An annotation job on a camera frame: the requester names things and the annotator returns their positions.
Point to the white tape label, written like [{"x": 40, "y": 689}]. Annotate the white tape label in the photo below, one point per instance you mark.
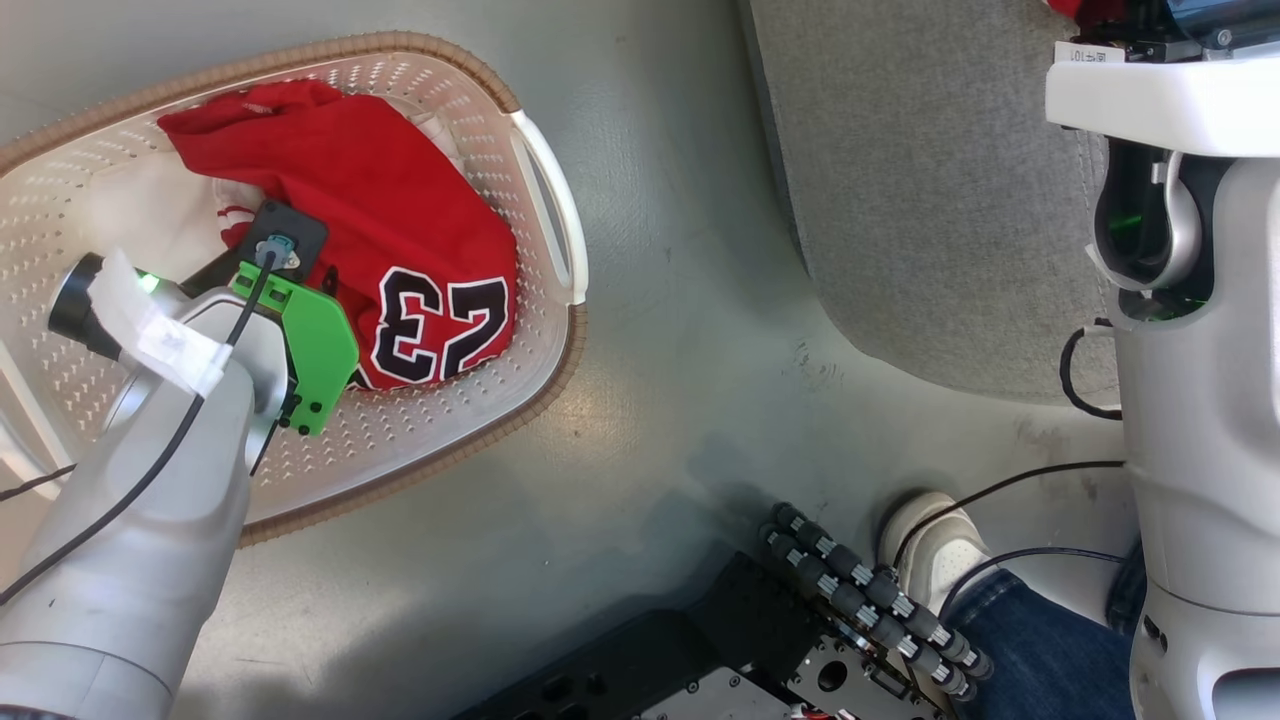
[{"x": 165, "y": 335}]

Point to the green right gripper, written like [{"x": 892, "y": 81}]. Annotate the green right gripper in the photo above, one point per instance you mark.
[{"x": 320, "y": 340}]

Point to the white perforated laundry basket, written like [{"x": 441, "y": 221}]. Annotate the white perforated laundry basket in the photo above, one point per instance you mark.
[{"x": 450, "y": 400}]

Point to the grey fabric sofa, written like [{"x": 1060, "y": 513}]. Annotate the grey fabric sofa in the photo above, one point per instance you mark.
[{"x": 920, "y": 200}]

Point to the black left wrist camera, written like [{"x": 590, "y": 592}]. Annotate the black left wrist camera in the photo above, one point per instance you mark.
[{"x": 1210, "y": 25}]

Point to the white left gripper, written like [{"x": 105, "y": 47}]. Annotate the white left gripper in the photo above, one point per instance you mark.
[{"x": 1160, "y": 100}]

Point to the white sneaker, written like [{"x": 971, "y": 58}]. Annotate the white sneaker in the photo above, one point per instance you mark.
[{"x": 935, "y": 550}]

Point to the red number 23 jersey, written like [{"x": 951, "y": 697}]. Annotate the red number 23 jersey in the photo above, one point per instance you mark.
[{"x": 380, "y": 200}]

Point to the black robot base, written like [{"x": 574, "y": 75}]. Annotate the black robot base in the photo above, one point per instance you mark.
[{"x": 620, "y": 660}]

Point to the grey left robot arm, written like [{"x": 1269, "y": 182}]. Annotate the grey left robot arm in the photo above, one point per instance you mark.
[{"x": 1200, "y": 450}]

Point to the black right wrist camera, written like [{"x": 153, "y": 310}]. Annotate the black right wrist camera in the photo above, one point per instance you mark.
[{"x": 295, "y": 225}]

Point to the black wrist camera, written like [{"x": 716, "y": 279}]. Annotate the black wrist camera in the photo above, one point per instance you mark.
[
  {"x": 295, "y": 225},
  {"x": 1210, "y": 25}
]

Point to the blue jeans leg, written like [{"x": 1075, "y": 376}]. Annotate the blue jeans leg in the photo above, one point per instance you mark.
[{"x": 1040, "y": 650}]

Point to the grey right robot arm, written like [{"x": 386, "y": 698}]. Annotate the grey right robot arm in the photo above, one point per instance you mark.
[{"x": 130, "y": 520}]

